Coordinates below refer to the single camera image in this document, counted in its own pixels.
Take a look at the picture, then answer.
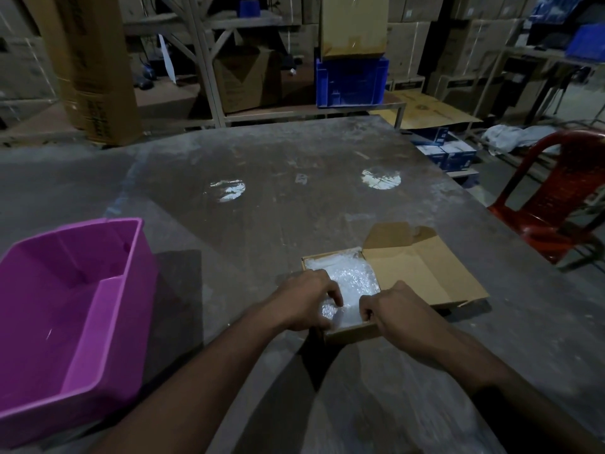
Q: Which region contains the open brown carton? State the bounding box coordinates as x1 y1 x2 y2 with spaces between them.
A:
212 45 284 114

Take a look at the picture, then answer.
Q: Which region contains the tall narrow cardboard carton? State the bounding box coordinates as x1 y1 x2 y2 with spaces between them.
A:
21 0 144 147

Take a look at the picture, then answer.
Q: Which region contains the red plastic chair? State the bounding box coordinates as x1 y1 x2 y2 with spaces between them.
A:
487 129 605 272

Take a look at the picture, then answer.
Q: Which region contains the small dark object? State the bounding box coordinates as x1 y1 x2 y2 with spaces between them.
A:
134 61 157 88

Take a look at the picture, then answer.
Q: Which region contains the person's right hand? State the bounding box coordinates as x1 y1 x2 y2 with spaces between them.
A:
359 281 460 366

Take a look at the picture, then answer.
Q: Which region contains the flat cardboard sheet with tape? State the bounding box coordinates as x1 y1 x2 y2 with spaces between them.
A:
320 0 390 60

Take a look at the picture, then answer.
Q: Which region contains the clear bubble wrap sheet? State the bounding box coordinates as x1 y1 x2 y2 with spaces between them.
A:
304 248 382 330

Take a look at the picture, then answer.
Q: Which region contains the grey metal storage rack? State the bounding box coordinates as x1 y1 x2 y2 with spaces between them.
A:
122 0 407 133

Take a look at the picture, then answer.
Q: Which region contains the metal frame table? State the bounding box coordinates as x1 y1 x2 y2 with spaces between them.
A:
472 44 605 133

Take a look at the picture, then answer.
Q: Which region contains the flattened printed cardboard sheet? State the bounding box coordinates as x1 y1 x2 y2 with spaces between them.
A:
371 89 484 131

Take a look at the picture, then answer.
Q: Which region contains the person's left hand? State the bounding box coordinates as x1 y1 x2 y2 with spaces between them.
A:
267 269 345 332

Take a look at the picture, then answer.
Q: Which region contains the white paper sheet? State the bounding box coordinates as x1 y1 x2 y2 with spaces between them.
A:
158 33 178 84

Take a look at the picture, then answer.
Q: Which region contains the person's left forearm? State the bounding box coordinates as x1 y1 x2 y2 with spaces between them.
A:
92 302 303 454

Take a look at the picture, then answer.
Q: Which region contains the blue plastic crate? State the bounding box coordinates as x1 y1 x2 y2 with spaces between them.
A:
315 56 390 108

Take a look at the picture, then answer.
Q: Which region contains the blue plastic tray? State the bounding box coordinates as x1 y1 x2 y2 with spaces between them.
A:
565 23 605 61

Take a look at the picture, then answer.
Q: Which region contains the small brown cardboard box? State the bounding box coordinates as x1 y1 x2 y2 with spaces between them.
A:
301 221 490 344

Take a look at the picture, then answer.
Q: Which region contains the dark blue product box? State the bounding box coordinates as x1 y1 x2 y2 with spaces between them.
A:
412 126 452 145

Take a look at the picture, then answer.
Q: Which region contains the pink plastic bin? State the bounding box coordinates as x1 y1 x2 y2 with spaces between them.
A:
0 218 159 449

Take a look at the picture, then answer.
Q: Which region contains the blue patterned bag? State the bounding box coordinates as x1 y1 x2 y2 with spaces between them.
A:
529 0 585 23

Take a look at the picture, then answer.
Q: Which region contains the blue and white product box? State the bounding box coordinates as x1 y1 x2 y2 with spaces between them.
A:
442 139 478 172
415 144 449 170

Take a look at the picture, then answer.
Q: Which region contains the white plastic bag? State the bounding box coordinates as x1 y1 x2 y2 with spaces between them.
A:
481 123 561 154

